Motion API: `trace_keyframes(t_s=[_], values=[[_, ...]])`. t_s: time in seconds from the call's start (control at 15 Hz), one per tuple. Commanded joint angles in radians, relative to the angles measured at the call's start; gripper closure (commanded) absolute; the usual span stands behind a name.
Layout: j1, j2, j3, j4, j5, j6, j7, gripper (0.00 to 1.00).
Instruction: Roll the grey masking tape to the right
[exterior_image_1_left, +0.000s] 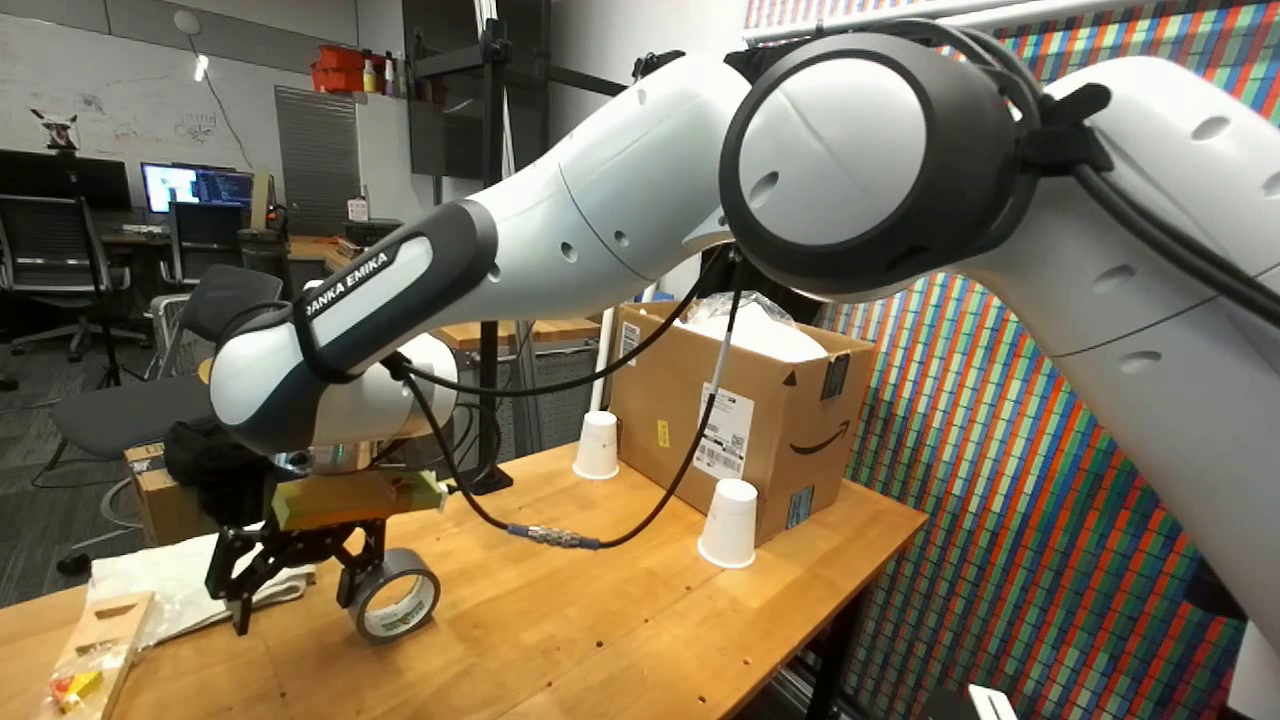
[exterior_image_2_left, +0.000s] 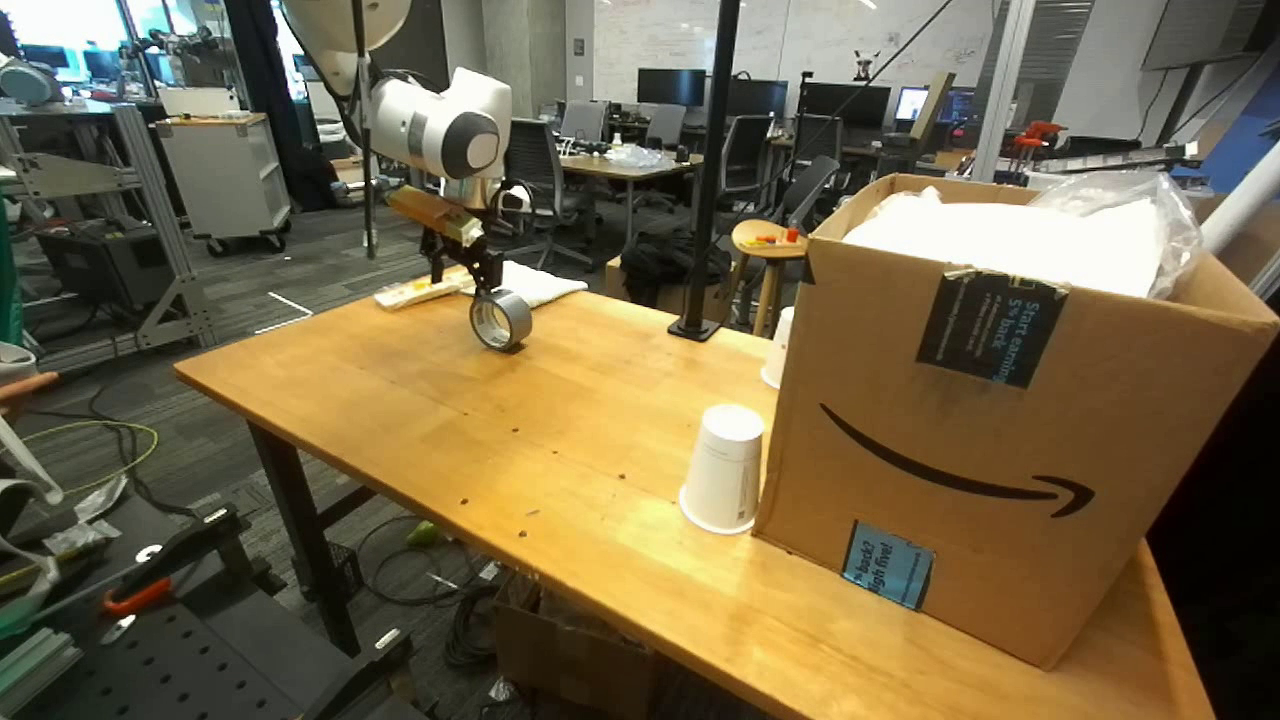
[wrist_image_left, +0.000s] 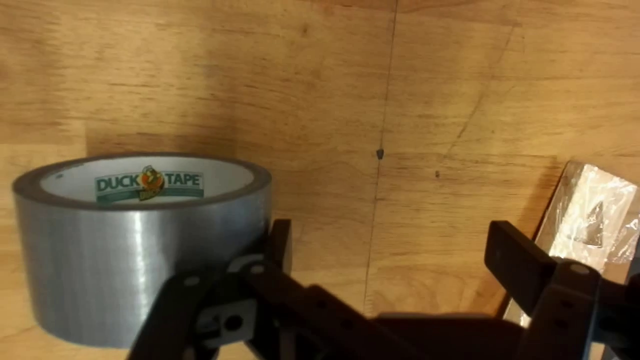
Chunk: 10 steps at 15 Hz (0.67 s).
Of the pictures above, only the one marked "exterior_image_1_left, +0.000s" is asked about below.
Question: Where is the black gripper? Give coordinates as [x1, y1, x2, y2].
[185, 435, 399, 642]

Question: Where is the grey masking tape roll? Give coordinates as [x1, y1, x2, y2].
[346, 544, 443, 646]

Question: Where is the closed brown cardboard box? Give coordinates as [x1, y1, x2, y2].
[124, 435, 217, 544]

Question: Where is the white folded towel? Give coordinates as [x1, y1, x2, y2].
[85, 533, 320, 652]

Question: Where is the grey office chair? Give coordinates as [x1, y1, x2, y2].
[51, 259, 289, 465]

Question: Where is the black stand pole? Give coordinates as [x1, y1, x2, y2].
[456, 0, 518, 497]

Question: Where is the white paper cup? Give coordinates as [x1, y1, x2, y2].
[695, 478, 761, 573]
[573, 408, 624, 485]

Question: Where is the wooden workbench with drawers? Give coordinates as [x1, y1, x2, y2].
[433, 313, 608, 457]

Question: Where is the white stand pole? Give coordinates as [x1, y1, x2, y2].
[587, 299, 626, 415]

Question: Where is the lit computer monitor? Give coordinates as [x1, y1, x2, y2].
[140, 162, 257, 216]

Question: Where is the black office chair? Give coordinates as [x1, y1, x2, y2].
[0, 192, 152, 394]

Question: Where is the grey door panel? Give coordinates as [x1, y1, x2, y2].
[273, 84, 360, 236]

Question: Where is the red container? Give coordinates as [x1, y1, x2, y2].
[312, 43, 372, 98]

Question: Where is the brown Amazon cardboard box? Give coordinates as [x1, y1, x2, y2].
[602, 299, 881, 544]

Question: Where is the white plastic packing bag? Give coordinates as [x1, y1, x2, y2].
[691, 287, 830, 370]

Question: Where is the black table leg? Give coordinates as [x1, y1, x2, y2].
[802, 606, 857, 720]

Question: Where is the white flat floor item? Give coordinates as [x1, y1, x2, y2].
[963, 680, 1025, 720]

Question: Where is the multicoloured striped backdrop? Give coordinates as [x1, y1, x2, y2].
[734, 0, 1280, 720]

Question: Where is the wooden wrist mount block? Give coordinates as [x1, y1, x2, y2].
[273, 469, 452, 535]

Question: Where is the black cable with grey connector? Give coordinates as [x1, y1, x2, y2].
[375, 246, 751, 551]

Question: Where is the black wall screen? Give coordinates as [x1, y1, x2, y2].
[404, 0, 563, 185]

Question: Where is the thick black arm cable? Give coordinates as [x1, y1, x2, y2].
[975, 15, 1280, 331]

